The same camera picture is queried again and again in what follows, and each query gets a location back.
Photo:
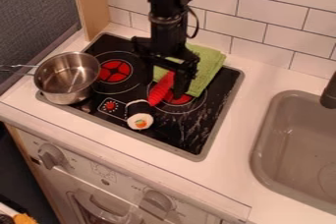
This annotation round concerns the red toy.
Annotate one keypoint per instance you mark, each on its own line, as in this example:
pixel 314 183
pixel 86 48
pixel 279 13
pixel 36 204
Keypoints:
pixel 161 90

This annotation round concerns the green cloth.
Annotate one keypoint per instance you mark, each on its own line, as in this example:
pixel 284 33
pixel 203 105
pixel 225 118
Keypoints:
pixel 209 62

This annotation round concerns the toy sink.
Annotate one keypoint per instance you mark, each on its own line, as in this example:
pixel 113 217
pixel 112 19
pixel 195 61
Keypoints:
pixel 297 149

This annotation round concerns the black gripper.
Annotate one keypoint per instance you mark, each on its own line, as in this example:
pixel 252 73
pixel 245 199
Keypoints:
pixel 168 56

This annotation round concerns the toy sushi roll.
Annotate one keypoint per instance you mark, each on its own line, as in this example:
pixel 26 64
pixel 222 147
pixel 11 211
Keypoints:
pixel 140 118

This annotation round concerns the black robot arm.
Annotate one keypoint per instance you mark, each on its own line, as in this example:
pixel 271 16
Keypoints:
pixel 168 2

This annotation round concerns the tap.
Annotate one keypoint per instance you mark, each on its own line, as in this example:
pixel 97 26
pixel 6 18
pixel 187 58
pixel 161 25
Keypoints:
pixel 329 95

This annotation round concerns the toy stove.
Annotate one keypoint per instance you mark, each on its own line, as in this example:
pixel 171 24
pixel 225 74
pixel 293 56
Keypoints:
pixel 199 116

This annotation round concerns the silver pot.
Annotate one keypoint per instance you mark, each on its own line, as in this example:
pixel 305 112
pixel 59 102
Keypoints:
pixel 65 77

